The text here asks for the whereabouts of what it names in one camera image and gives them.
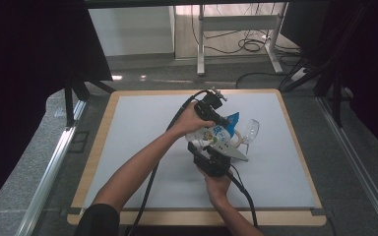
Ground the black tape strip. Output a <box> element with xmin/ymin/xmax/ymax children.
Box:
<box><xmin>309</xmin><ymin>206</ymin><xmax>328</xmax><ymax>217</ymax></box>
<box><xmin>60</xmin><ymin>206</ymin><xmax>87</xmax><ymax>216</ymax></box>

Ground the black curtain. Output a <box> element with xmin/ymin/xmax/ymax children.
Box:
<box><xmin>280</xmin><ymin>0</ymin><xmax>378</xmax><ymax>161</ymax></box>
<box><xmin>0</xmin><ymin>0</ymin><xmax>114</xmax><ymax>217</ymax></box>

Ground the white bag with blue top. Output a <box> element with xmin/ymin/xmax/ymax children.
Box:
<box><xmin>185</xmin><ymin>111</ymin><xmax>240</xmax><ymax>150</ymax></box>

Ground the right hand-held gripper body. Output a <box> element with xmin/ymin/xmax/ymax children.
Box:
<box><xmin>187</xmin><ymin>139</ymin><xmax>250</xmax><ymax>178</ymax></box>

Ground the person's left hand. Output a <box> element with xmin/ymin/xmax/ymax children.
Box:
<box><xmin>168</xmin><ymin>101</ymin><xmax>217</xmax><ymax>139</ymax></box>

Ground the white panel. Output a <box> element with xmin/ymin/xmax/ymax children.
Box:
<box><xmin>88</xmin><ymin>7</ymin><xmax>175</xmax><ymax>57</ymax></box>

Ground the black floor cable bundle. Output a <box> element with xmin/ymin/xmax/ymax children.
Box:
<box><xmin>191</xmin><ymin>3</ymin><xmax>301</xmax><ymax>57</ymax></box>

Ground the clear jar with beige rim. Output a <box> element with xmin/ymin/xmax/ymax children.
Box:
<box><xmin>229</xmin><ymin>118</ymin><xmax>261</xmax><ymax>155</ymax></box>

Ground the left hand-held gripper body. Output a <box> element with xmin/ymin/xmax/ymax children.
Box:
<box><xmin>193</xmin><ymin>88</ymin><xmax>228</xmax><ymax>127</ymax></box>

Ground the person's right hand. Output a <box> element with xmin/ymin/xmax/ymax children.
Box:
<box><xmin>196</xmin><ymin>164</ymin><xmax>234</xmax><ymax>208</ymax></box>

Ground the dark floor plate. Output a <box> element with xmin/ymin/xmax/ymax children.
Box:
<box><xmin>68</xmin><ymin>131</ymin><xmax>91</xmax><ymax>153</ymax></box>

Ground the white power strip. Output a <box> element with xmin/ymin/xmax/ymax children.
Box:
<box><xmin>289</xmin><ymin>67</ymin><xmax>308</xmax><ymax>83</ymax></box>

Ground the white desk frame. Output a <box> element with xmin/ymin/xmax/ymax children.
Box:
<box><xmin>196</xmin><ymin>3</ymin><xmax>284</xmax><ymax>77</ymax></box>

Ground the black tripod stand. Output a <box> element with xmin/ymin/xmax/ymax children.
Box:
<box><xmin>277</xmin><ymin>3</ymin><xmax>372</xmax><ymax>129</ymax></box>
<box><xmin>63</xmin><ymin>77</ymin><xmax>116</xmax><ymax>129</ymax></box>

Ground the light grey table mat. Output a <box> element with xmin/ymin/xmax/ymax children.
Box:
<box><xmin>83</xmin><ymin>92</ymin><xmax>318</xmax><ymax>210</ymax></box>

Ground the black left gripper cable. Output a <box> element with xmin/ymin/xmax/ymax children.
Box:
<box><xmin>126</xmin><ymin>88</ymin><xmax>210</xmax><ymax>236</ymax></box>

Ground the aluminium rail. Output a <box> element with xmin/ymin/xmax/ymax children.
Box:
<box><xmin>14</xmin><ymin>99</ymin><xmax>87</xmax><ymax>236</ymax></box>
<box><xmin>316</xmin><ymin>96</ymin><xmax>378</xmax><ymax>227</ymax></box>

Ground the black sleeve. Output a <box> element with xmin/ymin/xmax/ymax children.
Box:
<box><xmin>73</xmin><ymin>203</ymin><xmax>121</xmax><ymax>236</ymax></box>

